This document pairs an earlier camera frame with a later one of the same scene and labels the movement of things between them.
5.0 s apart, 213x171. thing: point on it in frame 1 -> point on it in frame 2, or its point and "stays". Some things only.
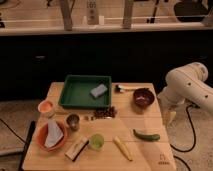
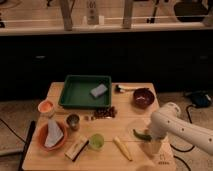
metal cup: x=72 y=121 stays
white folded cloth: x=54 y=134 stays
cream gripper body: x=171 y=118 -> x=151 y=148
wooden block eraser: x=76 y=149 stays
